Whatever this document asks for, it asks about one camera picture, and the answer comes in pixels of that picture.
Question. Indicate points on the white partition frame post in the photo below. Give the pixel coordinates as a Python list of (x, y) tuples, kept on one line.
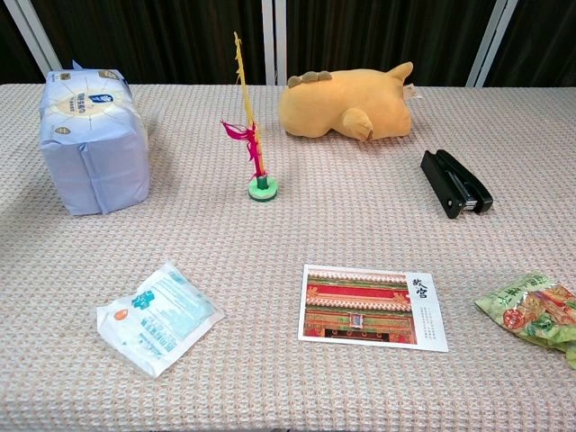
[(490, 42), (33, 31), (274, 40)]

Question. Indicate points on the blue tissue paper pack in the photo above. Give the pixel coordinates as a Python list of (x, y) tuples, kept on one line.
[(96, 153)]

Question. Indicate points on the yellow plush toy animal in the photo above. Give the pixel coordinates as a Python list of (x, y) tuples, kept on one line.
[(333, 108)]

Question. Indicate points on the woven patterned tablecloth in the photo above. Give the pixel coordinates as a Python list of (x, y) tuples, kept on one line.
[(288, 252)]

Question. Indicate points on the green snack bag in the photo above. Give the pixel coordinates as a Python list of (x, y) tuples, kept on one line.
[(535, 315)]

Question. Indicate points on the feather shuttlecock with green base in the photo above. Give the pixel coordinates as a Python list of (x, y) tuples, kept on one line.
[(262, 188)]

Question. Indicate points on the black stapler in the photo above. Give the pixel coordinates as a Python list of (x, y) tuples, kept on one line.
[(454, 180)]

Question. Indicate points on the white medical mask packet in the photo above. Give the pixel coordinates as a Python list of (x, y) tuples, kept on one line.
[(157, 315)]

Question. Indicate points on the palace picture postcard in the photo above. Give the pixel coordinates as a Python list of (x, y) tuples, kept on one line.
[(360, 310)]

